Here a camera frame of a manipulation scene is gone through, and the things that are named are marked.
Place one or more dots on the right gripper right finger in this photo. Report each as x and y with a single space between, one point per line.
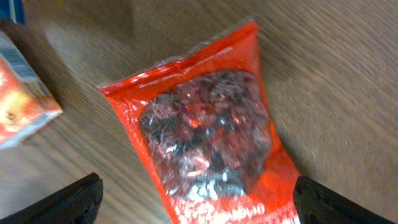
317 204

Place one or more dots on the red snack bag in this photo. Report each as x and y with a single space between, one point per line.
200 124

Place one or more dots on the orange tissue pack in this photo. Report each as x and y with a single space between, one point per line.
26 103

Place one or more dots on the cream noodle packet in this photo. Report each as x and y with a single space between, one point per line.
12 11

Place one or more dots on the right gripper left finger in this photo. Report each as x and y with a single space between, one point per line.
77 203

